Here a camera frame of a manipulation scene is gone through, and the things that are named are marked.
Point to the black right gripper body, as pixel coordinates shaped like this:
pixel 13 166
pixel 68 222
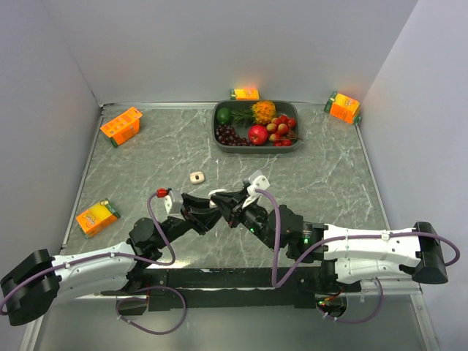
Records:
pixel 254 217

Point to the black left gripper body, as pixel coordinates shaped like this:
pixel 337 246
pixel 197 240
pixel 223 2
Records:
pixel 186 221

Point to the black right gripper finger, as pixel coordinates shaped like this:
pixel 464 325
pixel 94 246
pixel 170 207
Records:
pixel 235 198
pixel 230 214

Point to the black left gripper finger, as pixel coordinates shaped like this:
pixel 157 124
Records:
pixel 192 203
pixel 203 221

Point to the white earbuds charging case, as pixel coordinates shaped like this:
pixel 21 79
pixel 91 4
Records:
pixel 216 197

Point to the pink earbuds charging case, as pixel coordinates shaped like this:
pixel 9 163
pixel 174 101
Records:
pixel 197 177

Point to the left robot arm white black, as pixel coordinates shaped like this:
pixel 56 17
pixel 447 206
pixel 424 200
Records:
pixel 41 279

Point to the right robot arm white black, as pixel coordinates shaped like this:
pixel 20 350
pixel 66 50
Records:
pixel 346 255

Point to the dark purple grape bunch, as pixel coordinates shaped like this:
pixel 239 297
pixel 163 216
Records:
pixel 227 136

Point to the red apple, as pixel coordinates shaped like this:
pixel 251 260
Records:
pixel 258 135

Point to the green lime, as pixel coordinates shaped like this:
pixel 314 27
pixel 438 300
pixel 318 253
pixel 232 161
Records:
pixel 223 116

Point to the orange juice box near left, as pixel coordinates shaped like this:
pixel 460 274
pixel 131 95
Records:
pixel 96 218

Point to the orange juice box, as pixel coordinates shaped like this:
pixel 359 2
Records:
pixel 96 218
pixel 344 108
pixel 123 127
pixel 244 94

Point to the orange juice box far left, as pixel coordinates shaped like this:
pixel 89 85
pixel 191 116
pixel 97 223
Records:
pixel 123 127

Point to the small pineapple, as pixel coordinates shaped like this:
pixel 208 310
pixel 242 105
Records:
pixel 261 113

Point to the orange juice box back centre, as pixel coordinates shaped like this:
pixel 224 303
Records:
pixel 244 94

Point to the dark grey fruit tray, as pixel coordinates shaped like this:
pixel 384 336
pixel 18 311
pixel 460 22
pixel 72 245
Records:
pixel 282 107

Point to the orange juice box far right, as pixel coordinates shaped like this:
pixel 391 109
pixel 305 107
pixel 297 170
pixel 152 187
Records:
pixel 344 108

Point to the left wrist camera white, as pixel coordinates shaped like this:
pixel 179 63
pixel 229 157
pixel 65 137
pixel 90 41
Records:
pixel 173 201

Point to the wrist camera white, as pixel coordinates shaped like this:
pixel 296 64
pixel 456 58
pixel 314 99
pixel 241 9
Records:
pixel 173 201
pixel 256 181

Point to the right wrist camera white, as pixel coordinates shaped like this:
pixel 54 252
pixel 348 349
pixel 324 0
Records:
pixel 256 181

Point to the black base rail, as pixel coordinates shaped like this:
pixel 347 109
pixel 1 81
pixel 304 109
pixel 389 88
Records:
pixel 231 287

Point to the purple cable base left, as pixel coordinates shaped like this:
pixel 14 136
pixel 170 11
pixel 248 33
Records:
pixel 121 317

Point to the purple cable base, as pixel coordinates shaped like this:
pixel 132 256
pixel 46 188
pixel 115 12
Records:
pixel 121 317
pixel 327 316

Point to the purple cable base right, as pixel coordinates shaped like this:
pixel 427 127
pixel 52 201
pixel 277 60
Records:
pixel 327 316

